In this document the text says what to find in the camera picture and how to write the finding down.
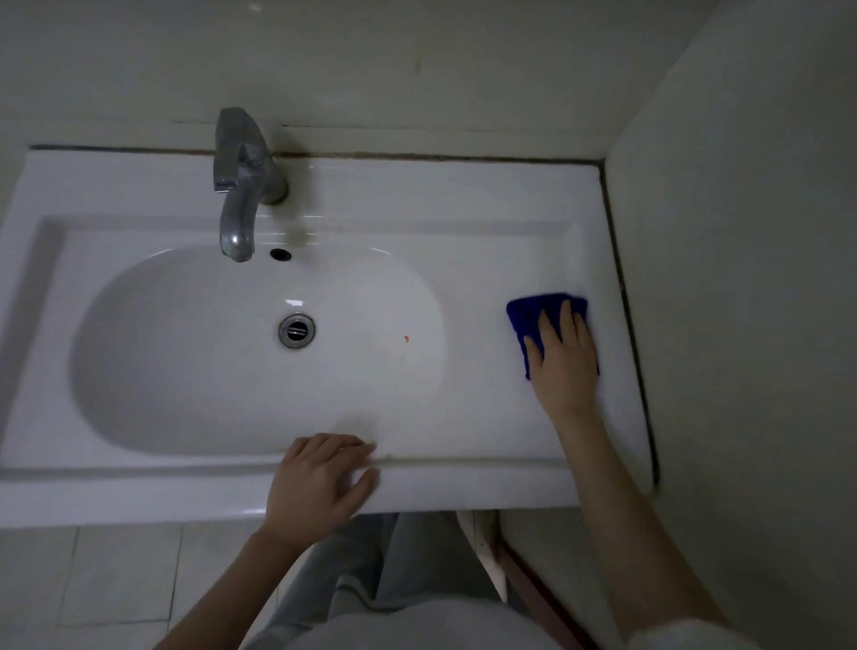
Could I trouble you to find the chrome faucet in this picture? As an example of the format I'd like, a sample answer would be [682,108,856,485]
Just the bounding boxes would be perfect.
[213,107,290,263]

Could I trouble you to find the pale wooden support leg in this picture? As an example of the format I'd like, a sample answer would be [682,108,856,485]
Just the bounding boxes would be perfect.
[457,510,510,604]

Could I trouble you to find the person's left hand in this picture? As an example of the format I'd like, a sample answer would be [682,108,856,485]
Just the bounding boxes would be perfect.
[260,433,382,551]

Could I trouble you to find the person's left forearm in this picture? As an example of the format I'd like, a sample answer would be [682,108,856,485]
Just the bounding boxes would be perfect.
[153,524,299,650]

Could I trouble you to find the grey trousers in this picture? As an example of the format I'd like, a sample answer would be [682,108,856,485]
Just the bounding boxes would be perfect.
[242,512,511,650]

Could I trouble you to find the blue cleaning cloth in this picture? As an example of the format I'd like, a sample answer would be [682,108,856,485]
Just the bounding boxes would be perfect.
[506,292,599,381]

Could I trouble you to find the person's right forearm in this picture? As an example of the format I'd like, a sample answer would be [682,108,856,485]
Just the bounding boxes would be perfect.
[553,410,729,645]

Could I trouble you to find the round metal drain plug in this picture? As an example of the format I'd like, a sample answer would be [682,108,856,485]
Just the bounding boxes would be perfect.
[279,312,317,350]

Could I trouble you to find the person's right hand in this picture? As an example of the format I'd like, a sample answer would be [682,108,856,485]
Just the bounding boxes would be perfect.
[523,299,601,421]

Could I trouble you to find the white shirt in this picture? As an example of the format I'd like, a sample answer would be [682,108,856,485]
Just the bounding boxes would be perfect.
[288,598,765,650]

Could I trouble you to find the white ceramic washbasin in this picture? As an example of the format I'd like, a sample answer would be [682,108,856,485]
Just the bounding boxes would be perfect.
[0,147,661,530]

